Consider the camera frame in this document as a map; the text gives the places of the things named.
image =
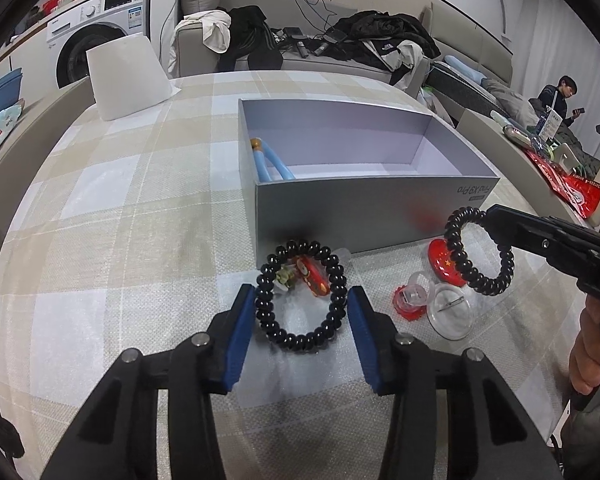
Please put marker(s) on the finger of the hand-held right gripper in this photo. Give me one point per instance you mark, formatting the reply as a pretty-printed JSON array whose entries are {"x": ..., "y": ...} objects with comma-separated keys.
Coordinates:
[{"x": 525, "y": 235}]

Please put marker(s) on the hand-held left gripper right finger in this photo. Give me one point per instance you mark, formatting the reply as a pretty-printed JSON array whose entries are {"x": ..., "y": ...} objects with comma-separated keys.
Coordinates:
[{"x": 360, "y": 340}]

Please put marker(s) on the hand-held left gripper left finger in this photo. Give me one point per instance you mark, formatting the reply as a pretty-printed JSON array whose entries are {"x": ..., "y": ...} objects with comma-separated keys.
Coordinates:
[{"x": 242, "y": 330}]

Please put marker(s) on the small red clear badge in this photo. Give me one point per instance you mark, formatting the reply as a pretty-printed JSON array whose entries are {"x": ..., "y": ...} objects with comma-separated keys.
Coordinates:
[{"x": 410, "y": 305}]

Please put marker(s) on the small green charm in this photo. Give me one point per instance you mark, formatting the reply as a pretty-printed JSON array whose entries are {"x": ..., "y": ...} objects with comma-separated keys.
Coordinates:
[{"x": 284, "y": 280}]

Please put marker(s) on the red round badge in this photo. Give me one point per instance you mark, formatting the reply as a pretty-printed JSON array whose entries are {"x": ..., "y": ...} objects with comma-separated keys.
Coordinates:
[{"x": 437, "y": 260}]

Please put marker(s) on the clear round pin badge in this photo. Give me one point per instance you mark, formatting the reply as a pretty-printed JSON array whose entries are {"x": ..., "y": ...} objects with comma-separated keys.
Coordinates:
[{"x": 452, "y": 320}]

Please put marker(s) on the grey cardboard box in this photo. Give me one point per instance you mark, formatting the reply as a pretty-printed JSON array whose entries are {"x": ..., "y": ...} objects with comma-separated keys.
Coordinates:
[{"x": 355, "y": 210}]

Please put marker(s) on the person's right forearm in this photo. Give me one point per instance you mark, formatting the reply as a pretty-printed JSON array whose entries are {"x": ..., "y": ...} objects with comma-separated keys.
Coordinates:
[{"x": 587, "y": 435}]

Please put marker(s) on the person's right hand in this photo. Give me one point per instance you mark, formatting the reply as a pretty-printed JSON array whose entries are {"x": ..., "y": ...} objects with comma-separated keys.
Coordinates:
[{"x": 587, "y": 355}]

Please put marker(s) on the red packets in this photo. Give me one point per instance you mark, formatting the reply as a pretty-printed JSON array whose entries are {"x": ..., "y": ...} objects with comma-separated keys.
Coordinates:
[{"x": 570, "y": 185}]

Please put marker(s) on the white grey jacket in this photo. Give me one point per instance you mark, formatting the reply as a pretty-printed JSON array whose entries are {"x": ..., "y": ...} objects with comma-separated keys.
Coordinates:
[{"x": 395, "y": 60}]

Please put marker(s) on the black jacket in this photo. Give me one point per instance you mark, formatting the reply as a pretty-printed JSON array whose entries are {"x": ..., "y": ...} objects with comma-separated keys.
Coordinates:
[{"x": 380, "y": 25}]

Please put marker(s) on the grey sofa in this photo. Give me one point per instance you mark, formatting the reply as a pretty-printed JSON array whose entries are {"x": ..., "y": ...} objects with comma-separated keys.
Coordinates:
[{"x": 320, "y": 67}]

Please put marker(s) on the white paper roll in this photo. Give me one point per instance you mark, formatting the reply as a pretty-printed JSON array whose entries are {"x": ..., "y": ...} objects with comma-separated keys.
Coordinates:
[{"x": 125, "y": 75}]

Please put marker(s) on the black striped garment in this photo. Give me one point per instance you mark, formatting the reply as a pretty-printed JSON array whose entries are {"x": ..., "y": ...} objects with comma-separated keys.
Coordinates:
[{"x": 252, "y": 35}]

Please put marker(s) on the white garment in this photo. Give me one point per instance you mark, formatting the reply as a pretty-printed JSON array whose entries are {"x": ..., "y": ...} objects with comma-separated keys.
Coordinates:
[{"x": 215, "y": 30}]

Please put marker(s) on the blue basin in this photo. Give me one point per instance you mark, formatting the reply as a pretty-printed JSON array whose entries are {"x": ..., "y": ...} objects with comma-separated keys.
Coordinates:
[{"x": 0, "y": 92}]

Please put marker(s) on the white washing machine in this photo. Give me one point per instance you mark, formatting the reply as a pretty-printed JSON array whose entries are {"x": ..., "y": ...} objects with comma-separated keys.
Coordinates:
[{"x": 100, "y": 15}]

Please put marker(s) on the red basket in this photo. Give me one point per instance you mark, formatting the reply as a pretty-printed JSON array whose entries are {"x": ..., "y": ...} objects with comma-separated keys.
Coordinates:
[{"x": 57, "y": 6}]

